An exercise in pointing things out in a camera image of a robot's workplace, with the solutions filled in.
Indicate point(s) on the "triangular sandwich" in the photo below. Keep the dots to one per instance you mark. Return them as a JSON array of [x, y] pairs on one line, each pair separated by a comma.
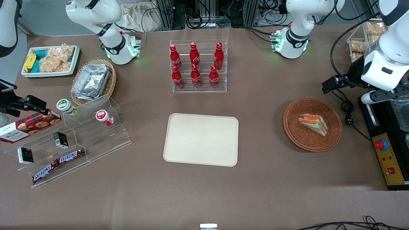
[[314, 124]]

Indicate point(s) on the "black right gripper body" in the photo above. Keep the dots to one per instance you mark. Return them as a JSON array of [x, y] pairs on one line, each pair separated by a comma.
[[9, 104]]

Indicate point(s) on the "white rectangular plastic bin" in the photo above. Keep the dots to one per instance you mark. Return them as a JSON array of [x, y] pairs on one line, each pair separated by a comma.
[[48, 74]]

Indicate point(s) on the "clear acrylic snack box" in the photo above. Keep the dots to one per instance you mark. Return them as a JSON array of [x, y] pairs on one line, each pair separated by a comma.
[[359, 38]]

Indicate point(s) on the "red lid yogurt cup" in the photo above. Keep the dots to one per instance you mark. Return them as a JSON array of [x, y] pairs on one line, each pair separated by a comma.
[[101, 115]]

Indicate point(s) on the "green lid yogurt cup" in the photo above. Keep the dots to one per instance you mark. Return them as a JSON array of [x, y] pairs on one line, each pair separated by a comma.
[[64, 104]]

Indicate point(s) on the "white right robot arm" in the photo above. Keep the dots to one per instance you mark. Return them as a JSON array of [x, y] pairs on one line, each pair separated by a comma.
[[96, 12]]

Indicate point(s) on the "clear rice crisp bag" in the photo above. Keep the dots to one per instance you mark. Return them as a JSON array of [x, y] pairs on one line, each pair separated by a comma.
[[54, 65], [64, 51]]

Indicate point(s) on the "red tartan cookie box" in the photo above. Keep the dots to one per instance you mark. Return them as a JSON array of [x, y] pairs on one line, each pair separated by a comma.
[[32, 126]]

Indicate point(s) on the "Snickers chocolate bar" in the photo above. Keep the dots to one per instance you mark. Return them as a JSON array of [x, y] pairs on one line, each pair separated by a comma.
[[71, 156], [44, 172]]

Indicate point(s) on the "red cola bottle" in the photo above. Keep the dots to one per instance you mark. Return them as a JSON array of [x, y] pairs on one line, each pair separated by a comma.
[[194, 56], [195, 76], [218, 57], [213, 77], [177, 78], [175, 57]]

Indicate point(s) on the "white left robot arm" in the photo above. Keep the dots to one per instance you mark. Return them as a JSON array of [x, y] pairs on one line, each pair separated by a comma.
[[297, 19]]

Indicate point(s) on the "beige cloth bag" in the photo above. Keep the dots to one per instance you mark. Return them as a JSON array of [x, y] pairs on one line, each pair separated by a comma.
[[137, 16]]

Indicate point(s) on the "small black box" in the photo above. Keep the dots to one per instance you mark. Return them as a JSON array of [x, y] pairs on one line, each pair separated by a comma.
[[25, 155], [60, 139]]

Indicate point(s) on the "oval wicker basket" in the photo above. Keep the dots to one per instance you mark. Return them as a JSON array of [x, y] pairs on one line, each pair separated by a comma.
[[111, 83]]

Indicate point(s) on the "teal snack packet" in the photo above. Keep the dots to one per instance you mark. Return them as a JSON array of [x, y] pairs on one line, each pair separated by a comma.
[[41, 52], [36, 65]]

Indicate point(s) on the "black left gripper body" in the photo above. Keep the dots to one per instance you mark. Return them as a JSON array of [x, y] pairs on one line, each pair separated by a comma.
[[354, 74]]

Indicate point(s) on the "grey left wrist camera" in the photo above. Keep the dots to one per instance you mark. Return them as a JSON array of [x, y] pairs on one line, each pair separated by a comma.
[[367, 97]]

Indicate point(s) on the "aluminium foil tray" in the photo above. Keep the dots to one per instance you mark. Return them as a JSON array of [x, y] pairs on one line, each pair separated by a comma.
[[91, 80]]

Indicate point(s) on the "clear acrylic bottle rack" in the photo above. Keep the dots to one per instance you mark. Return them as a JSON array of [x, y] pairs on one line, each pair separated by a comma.
[[204, 89]]

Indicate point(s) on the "yellow snack packet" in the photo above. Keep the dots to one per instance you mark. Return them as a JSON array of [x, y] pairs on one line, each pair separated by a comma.
[[29, 62]]

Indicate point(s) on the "red emergency stop button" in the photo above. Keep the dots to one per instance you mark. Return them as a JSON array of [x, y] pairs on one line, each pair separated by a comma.
[[380, 145]]

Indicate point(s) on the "fried snack bag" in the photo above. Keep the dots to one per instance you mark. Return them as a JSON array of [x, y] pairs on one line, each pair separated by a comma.
[[358, 46], [375, 28]]

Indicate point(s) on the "black yellow control box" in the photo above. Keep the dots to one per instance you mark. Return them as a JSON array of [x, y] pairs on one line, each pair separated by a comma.
[[388, 166]]

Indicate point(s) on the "aluminium profile frame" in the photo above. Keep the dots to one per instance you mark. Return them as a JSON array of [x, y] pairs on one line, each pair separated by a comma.
[[167, 12]]

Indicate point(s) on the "round brown wicker basket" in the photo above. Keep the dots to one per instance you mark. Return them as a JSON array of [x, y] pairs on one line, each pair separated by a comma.
[[306, 140]]

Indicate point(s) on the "beige rectangular tray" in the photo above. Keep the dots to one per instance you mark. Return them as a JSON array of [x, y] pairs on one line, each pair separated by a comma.
[[201, 139]]

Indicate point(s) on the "clear plastic container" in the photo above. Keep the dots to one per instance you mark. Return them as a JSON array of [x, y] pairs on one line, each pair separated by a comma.
[[402, 115]]

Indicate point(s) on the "clear acrylic stepped stand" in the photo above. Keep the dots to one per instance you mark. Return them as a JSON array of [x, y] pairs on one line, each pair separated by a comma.
[[44, 156], [96, 137]]

